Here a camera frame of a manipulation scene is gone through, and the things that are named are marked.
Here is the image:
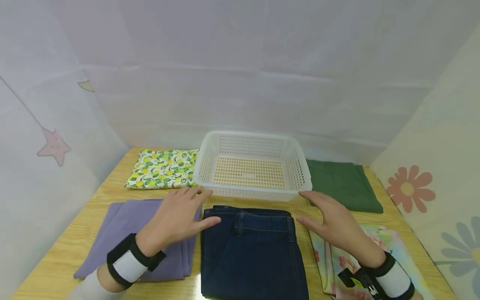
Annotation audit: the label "person's left forearm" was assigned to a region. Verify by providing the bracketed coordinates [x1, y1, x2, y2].
[67, 266, 128, 300]

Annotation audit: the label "pastel floral folded cloth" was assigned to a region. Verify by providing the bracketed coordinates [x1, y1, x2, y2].
[309, 224, 435, 300]

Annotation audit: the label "dark blue folded jeans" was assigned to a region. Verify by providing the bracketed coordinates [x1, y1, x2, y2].
[200, 205, 310, 300]

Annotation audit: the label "person's left hand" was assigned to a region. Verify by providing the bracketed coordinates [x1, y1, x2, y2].
[135, 187, 222, 258]

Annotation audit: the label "lemon print folded cloth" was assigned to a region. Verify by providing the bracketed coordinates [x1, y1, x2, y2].
[125, 149, 199, 190]

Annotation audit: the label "purple folded cloth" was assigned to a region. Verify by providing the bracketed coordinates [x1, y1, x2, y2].
[73, 198, 203, 283]

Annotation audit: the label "white plastic perforated basket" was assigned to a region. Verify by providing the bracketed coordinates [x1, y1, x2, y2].
[192, 131, 313, 202]

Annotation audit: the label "black wrist band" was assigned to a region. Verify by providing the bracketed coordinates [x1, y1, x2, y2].
[337, 252, 416, 300]
[106, 233, 167, 289]

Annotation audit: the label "person's right hand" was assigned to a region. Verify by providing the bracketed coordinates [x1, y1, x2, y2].
[296, 191, 387, 268]

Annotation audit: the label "green folded cloth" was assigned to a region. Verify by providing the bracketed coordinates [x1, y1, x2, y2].
[306, 159, 384, 214]

